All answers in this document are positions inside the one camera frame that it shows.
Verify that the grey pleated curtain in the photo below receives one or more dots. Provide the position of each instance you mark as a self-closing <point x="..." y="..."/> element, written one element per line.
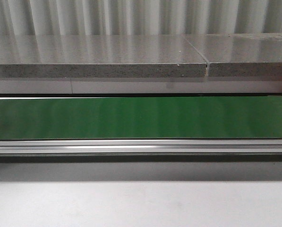
<point x="139" y="17"/>

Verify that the green conveyor belt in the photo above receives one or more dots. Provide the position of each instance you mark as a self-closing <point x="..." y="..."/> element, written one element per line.
<point x="141" y="118"/>

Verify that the grey granite countertop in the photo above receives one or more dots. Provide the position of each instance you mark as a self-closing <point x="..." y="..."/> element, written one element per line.
<point x="229" y="64"/>

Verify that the aluminium conveyor frame rail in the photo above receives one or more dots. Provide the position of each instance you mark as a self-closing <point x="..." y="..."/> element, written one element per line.
<point x="142" y="150"/>

